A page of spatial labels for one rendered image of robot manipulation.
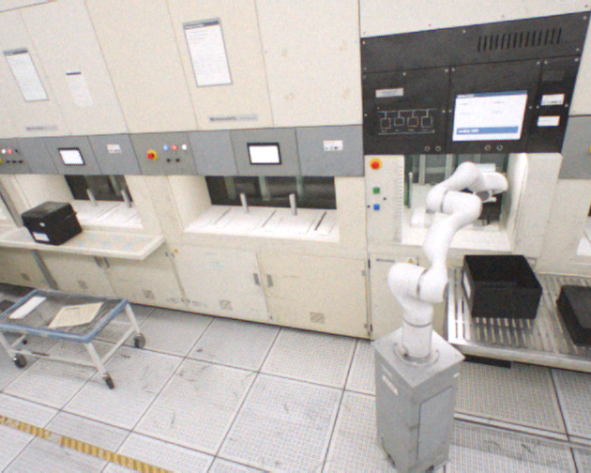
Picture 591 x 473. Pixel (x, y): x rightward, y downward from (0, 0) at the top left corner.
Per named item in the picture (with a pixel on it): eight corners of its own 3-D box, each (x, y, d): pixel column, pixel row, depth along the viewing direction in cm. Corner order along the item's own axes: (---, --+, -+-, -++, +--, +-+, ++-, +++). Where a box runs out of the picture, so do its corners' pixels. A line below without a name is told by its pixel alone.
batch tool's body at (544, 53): (370, 351, 266) (357, 39, 170) (387, 272, 342) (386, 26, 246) (512, 374, 236) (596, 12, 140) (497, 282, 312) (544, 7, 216)
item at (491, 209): (455, 223, 226) (458, 175, 210) (457, 206, 242) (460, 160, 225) (501, 226, 216) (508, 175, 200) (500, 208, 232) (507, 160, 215)
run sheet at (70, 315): (46, 329, 259) (45, 327, 258) (63, 306, 279) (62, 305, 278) (90, 323, 258) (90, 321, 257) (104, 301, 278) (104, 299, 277)
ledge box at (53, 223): (30, 244, 297) (14, 215, 284) (61, 227, 319) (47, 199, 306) (56, 248, 286) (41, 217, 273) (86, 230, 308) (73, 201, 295)
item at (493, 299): (460, 282, 202) (462, 254, 193) (518, 282, 196) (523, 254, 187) (470, 317, 178) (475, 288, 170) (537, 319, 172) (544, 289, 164)
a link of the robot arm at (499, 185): (496, 160, 168) (506, 175, 192) (459, 171, 176) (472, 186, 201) (502, 178, 166) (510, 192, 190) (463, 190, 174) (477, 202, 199)
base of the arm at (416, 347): (414, 373, 155) (415, 341, 146) (385, 344, 171) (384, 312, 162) (448, 354, 162) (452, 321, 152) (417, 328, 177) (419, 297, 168)
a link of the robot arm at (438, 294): (403, 297, 154) (444, 312, 144) (398, 284, 145) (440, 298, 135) (447, 200, 170) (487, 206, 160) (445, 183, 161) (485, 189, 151)
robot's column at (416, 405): (408, 489, 188) (412, 386, 150) (373, 442, 210) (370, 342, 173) (451, 461, 197) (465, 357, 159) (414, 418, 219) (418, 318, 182)
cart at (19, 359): (11, 371, 293) (-23, 324, 269) (64, 324, 335) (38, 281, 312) (113, 391, 263) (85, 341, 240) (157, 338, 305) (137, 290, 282)
